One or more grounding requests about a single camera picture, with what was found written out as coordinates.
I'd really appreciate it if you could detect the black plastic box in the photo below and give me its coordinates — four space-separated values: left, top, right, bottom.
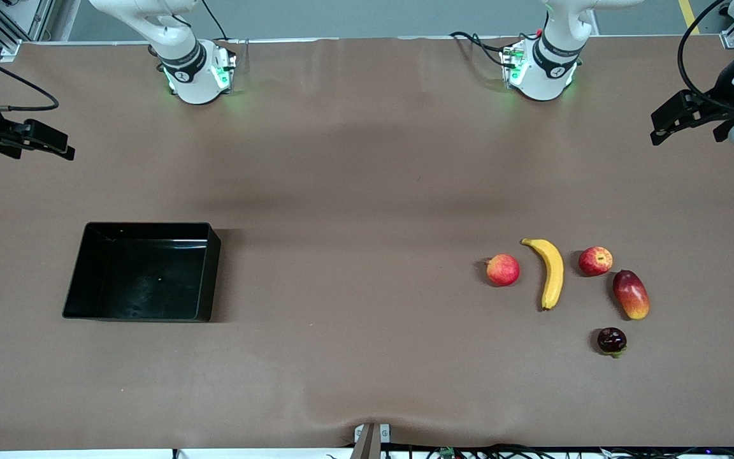
62 222 222 323

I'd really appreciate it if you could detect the red yellow apple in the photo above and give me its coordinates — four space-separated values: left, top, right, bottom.
579 246 614 277

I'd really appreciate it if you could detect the yellow banana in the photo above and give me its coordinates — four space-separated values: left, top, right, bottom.
521 238 565 312

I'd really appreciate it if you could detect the red apple left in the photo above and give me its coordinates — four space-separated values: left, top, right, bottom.
484 254 521 287

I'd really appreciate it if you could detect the red yellow mango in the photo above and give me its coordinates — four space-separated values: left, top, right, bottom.
612 270 651 321

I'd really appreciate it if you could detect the dark purple mangosteen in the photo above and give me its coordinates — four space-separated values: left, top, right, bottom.
597 327 628 358

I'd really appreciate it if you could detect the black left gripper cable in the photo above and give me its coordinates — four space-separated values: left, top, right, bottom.
678 0 734 112

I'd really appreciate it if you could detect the black right arm base cable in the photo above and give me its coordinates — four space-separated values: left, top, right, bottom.
200 0 231 42

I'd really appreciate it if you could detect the black arm base cable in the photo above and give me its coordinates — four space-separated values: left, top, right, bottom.
200 0 231 42
449 31 514 68

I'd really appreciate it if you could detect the black left arm base cable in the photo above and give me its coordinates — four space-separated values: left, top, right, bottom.
449 31 514 68

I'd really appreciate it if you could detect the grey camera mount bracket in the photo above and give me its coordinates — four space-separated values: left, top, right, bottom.
352 423 391 459

